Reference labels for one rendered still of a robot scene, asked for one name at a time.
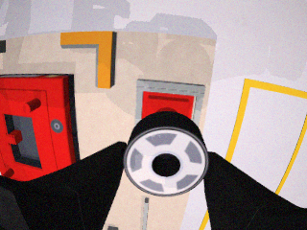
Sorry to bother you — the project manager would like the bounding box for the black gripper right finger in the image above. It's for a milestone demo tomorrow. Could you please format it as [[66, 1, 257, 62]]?
[[203, 152, 307, 230]]

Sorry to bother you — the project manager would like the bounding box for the black and white toy wheel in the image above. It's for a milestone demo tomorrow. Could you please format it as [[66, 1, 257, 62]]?
[[123, 111, 210, 196]]

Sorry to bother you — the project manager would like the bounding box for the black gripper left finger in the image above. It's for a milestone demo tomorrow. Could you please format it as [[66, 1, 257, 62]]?
[[0, 141, 127, 230]]

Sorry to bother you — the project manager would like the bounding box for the yellow rectangular outline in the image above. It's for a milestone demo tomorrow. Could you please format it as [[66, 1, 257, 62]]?
[[200, 78, 307, 230]]

